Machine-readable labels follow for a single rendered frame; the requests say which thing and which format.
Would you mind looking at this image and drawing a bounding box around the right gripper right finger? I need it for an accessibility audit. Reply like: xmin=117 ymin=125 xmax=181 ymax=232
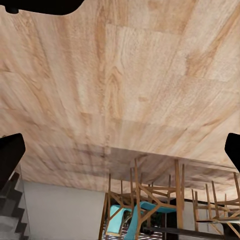
xmin=225 ymin=133 xmax=240 ymax=172

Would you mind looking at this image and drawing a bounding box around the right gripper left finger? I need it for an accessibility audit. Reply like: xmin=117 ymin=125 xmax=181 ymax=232
xmin=0 ymin=133 xmax=26 ymax=192

